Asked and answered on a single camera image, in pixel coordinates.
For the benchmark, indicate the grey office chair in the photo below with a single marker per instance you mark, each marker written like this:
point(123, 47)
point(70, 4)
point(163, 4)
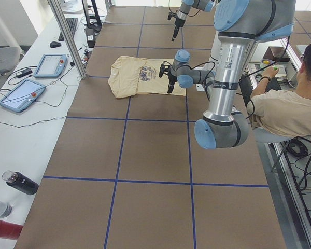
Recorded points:
point(9, 58)

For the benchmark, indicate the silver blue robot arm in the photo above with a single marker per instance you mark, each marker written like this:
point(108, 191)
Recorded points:
point(240, 25)
point(181, 15)

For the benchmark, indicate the blue teach pendant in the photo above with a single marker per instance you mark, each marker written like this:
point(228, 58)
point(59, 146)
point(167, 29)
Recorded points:
point(22, 96)
point(51, 66)

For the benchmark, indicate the black keyboard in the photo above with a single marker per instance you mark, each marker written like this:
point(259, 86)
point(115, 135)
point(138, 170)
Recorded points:
point(72, 26)

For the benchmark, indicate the far blue teach pendant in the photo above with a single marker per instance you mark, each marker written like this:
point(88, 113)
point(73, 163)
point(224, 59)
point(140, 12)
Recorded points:
point(51, 66)

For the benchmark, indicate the cream long-sleeve graphic shirt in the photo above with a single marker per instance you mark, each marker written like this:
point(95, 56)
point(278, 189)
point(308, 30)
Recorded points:
point(130, 76)

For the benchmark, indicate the seated person in beige shirt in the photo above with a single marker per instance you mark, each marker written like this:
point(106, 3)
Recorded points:
point(285, 113)

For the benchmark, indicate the near blue teach pendant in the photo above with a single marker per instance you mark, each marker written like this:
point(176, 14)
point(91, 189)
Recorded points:
point(22, 96)

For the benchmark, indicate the black monitor stand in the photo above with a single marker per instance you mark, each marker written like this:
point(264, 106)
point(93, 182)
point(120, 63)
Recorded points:
point(92, 21)

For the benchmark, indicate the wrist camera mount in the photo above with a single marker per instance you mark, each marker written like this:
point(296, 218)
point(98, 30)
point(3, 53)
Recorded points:
point(171, 15)
point(164, 69)

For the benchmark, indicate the black water bottle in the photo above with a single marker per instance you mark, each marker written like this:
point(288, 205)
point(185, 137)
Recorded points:
point(20, 182)

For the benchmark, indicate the red bottle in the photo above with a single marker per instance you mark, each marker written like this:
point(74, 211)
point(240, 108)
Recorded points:
point(10, 230)

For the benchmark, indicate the aluminium frame post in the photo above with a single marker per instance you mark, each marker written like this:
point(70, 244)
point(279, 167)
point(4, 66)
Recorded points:
point(60, 18)

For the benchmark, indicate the black computer mouse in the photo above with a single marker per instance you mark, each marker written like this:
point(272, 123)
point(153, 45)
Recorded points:
point(55, 44)

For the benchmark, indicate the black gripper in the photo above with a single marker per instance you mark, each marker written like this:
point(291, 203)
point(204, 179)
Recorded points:
point(178, 23)
point(171, 80)

